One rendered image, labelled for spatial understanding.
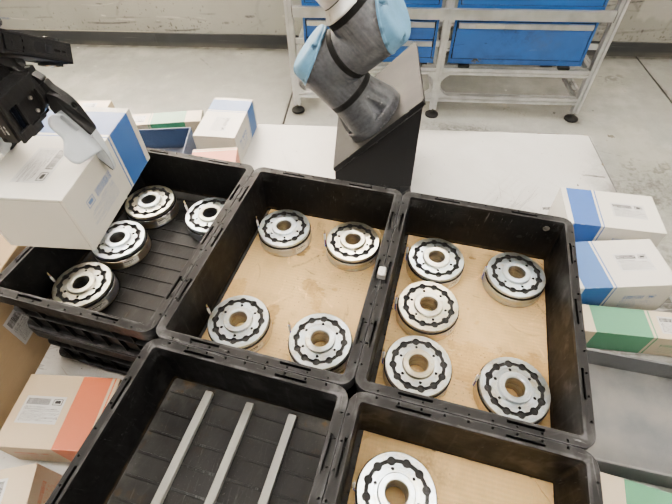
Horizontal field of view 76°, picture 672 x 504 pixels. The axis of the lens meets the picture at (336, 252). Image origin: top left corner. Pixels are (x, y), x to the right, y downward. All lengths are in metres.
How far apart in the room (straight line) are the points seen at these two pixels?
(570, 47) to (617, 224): 1.80
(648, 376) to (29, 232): 1.04
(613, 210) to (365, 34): 0.67
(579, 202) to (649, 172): 1.70
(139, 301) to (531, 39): 2.36
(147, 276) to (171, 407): 0.27
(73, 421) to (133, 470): 0.18
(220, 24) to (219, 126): 2.44
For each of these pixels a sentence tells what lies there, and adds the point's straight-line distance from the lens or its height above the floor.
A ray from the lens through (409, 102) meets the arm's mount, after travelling 1.01.
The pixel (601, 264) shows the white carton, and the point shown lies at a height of 0.79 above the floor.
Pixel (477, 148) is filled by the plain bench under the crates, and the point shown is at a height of 0.70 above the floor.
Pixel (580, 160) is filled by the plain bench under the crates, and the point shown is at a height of 0.70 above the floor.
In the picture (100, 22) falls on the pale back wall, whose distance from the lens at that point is 4.09.
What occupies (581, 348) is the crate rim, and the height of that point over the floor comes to 0.93.
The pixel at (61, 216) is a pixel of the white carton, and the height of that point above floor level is 1.11.
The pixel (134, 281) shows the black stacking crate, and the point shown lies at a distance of 0.90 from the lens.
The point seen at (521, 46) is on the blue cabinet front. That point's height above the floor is 0.42.
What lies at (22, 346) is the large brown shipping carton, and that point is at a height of 0.77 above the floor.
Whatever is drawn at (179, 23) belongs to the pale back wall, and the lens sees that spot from 3.80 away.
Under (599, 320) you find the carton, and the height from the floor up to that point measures 0.76.
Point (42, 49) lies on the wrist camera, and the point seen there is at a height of 1.25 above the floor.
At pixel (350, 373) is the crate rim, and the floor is 0.93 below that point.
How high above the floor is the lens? 1.47
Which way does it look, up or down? 50 degrees down
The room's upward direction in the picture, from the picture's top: 2 degrees counter-clockwise
